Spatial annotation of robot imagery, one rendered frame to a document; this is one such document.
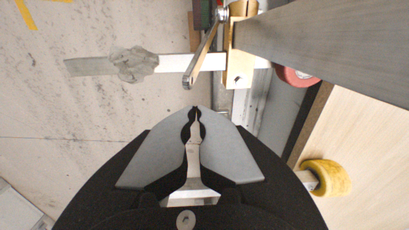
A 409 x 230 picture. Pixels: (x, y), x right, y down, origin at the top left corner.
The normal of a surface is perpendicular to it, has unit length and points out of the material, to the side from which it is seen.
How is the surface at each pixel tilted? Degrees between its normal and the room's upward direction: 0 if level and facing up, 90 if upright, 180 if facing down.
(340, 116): 0
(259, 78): 0
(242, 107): 0
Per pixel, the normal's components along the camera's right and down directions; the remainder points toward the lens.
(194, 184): -0.04, -0.85
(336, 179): 0.00, -0.37
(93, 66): 0.04, 0.52
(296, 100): -1.00, 0.04
